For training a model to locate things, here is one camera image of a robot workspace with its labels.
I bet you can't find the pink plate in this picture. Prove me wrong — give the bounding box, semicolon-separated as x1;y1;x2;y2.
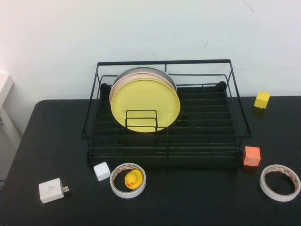
109;73;176;106

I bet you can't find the white cabinet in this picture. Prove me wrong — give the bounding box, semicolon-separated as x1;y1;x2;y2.
0;74;24;184

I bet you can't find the white tape roll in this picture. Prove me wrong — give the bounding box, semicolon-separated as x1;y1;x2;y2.
109;162;146;199
259;164;301;202

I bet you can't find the yellow cube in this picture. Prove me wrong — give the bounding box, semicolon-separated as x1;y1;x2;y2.
253;91;271;109

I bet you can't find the yellow plate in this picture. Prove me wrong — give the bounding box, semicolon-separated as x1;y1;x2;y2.
110;79;181;133

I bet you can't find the orange cube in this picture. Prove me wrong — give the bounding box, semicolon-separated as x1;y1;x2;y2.
243;145;261;168

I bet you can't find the white cube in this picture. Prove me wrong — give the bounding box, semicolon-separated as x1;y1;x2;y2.
93;161;111;182

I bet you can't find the white charger plug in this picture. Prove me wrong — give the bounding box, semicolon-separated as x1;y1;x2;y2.
38;178;71;204

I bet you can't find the grey plate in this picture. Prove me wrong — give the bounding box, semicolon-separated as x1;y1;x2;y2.
113;66;178;94

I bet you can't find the black wire dish rack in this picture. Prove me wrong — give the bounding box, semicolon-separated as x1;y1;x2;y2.
81;59;252;168

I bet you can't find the yellow rubber duck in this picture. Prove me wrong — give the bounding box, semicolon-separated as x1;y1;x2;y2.
124;169;143;190

